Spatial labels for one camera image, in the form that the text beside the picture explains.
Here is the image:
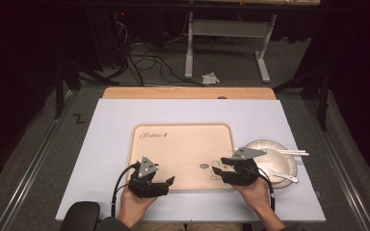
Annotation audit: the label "hand-held gripper cable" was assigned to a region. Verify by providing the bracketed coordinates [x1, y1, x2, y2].
[253, 167, 277, 214]
[110, 162, 141, 218]

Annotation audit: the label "metal floor rail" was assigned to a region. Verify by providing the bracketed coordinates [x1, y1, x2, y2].
[0, 90, 79, 231]
[303, 99, 370, 231]

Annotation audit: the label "white chopstick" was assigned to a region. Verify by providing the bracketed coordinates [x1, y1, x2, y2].
[280, 151, 310, 158]
[275, 148, 307, 155]

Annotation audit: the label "left hand-held gripper cable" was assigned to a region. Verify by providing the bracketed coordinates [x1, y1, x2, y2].
[110, 162, 141, 218]

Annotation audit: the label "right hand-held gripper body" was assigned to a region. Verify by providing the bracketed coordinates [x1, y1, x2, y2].
[220, 146, 268, 188]

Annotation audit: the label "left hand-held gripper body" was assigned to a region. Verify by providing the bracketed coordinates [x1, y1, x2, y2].
[127, 156, 171, 199]

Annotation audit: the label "white desk frame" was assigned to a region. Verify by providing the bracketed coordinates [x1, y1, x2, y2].
[184, 11, 279, 85]

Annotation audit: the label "black metal stand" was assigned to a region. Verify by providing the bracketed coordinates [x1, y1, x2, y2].
[53, 60, 120, 120]
[272, 67, 332, 133]

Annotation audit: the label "white plate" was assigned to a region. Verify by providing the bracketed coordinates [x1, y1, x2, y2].
[245, 139, 304, 190]

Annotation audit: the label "person's left hand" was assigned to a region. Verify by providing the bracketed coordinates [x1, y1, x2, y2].
[119, 186, 158, 226]

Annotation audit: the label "right hand-held gripper cable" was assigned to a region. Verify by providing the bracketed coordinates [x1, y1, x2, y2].
[253, 167, 277, 214]

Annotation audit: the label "white board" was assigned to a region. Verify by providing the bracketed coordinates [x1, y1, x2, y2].
[54, 97, 328, 223]

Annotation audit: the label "person's right hand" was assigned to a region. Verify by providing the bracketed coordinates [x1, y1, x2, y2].
[231, 176, 272, 214]

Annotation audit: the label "crumpled white paper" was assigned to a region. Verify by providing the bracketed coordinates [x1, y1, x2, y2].
[200, 71, 222, 87]

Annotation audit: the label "beige tray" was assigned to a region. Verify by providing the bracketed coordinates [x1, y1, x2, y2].
[127, 122, 243, 193]

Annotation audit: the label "black floor cables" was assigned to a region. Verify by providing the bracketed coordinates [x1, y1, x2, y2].
[111, 18, 206, 89]

